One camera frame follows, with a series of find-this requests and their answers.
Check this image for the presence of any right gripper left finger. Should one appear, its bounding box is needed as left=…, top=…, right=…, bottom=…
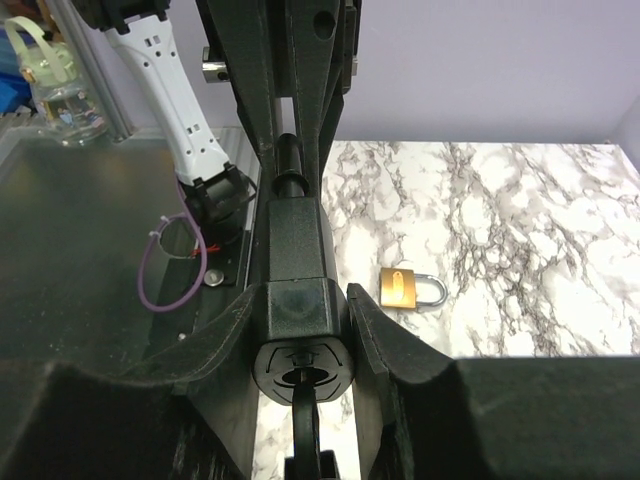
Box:
left=1, top=287, right=258, bottom=479

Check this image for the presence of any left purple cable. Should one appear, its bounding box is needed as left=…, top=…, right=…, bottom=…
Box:
left=137, top=184, right=209, bottom=314

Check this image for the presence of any black padlock with keys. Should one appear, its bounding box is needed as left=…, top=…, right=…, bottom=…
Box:
left=252, top=133, right=354, bottom=405

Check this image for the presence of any large brass padlock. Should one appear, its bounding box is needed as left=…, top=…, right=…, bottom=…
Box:
left=379, top=267, right=449, bottom=310

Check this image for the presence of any clear plastic storage bin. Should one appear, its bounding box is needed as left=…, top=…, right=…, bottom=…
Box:
left=1, top=127, right=247, bottom=373

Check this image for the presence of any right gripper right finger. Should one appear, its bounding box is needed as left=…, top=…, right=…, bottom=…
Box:
left=348, top=284, right=639, bottom=479

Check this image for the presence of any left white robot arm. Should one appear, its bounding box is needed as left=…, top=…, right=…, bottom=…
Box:
left=74, top=1, right=362, bottom=221

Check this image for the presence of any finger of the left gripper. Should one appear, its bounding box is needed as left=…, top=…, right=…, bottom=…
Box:
left=285, top=1, right=360, bottom=195
left=196, top=1, right=280, bottom=188

